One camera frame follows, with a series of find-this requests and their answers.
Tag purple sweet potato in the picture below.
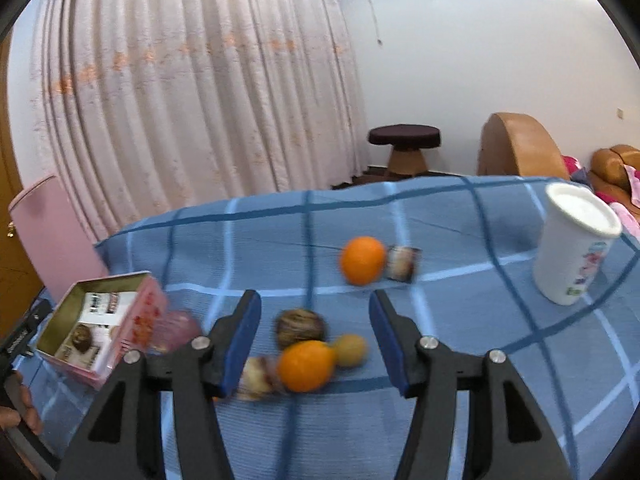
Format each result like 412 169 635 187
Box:
150 310 202 353

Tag small yellow-green fruit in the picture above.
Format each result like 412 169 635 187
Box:
331 334 369 368

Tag orange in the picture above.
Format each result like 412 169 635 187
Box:
277 340 336 393
340 236 386 286

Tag dark brown taro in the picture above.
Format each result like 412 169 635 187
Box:
273 309 328 350

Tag person's left hand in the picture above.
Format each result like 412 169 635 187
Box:
0 370 43 436

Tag wooden door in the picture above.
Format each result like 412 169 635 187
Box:
0 34 42 338

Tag printed card in box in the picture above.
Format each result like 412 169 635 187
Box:
54 292 137 373

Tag pink tin box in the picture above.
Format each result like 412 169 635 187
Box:
36 272 168 390

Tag pink chair back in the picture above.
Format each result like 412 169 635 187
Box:
9 174 108 302

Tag white paper cup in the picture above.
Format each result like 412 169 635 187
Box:
533 182 622 306

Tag pink clothes on sofa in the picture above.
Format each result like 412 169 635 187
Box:
562 155 639 238

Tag tan leather sofa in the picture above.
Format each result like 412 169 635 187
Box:
590 144 639 194

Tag tan leather armchair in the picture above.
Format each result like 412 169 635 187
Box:
477 112 570 180

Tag pink floral curtain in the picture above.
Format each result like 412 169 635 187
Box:
30 0 368 240

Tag dark round stool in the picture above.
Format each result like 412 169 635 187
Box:
368 124 442 177

